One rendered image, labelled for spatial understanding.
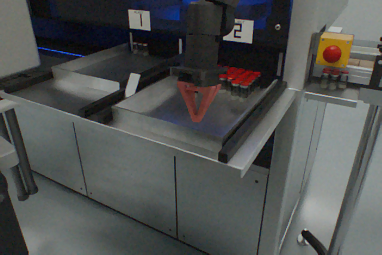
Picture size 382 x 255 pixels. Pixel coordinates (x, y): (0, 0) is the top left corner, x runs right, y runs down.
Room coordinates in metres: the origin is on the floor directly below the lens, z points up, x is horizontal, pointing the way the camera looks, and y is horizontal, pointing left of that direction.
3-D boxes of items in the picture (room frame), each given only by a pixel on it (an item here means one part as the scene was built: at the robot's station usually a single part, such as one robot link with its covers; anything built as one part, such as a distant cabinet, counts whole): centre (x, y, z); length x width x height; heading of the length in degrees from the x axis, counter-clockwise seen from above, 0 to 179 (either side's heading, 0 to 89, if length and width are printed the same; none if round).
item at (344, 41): (0.76, -0.36, 1.00); 0.08 x 0.07 x 0.07; 150
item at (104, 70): (0.95, 0.21, 0.90); 0.34 x 0.26 x 0.04; 150
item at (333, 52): (0.72, -0.33, 0.99); 0.04 x 0.04 x 0.04; 60
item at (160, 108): (0.68, -0.03, 0.90); 0.34 x 0.26 x 0.04; 150
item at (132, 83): (0.67, 0.17, 0.91); 0.14 x 0.03 x 0.06; 151
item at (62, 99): (0.80, 0.10, 0.87); 0.70 x 0.48 x 0.02; 60
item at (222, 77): (0.75, -0.07, 0.90); 0.18 x 0.02 x 0.05; 60
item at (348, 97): (0.79, -0.39, 0.87); 0.14 x 0.13 x 0.02; 150
